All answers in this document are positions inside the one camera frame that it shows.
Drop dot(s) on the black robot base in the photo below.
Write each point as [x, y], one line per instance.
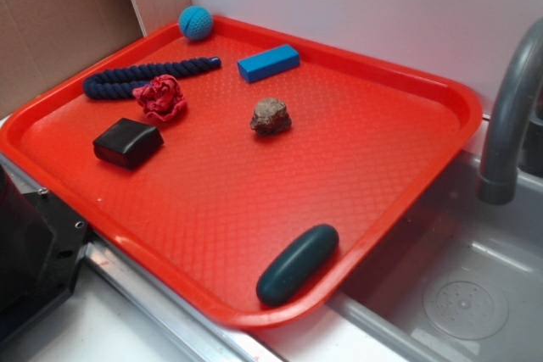
[42, 239]

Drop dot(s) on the brown rock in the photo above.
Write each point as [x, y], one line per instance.
[270, 117]

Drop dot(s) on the red plastic tray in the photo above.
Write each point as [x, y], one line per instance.
[217, 204]

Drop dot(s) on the blue rectangular block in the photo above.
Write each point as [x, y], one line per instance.
[268, 63]

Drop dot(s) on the dark green oblong capsule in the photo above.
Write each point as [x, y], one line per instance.
[296, 265]

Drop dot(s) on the red crumpled cloth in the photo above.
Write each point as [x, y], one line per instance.
[161, 99]

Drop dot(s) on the black rounded block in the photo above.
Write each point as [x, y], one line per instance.
[128, 143]

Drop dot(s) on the blue crocheted ball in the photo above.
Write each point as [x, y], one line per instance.
[195, 23]

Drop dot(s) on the grey plastic sink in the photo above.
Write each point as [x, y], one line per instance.
[455, 279]

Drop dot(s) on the grey plastic faucet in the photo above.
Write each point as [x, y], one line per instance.
[513, 141]

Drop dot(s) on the brown cardboard panel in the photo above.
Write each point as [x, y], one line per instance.
[45, 42]

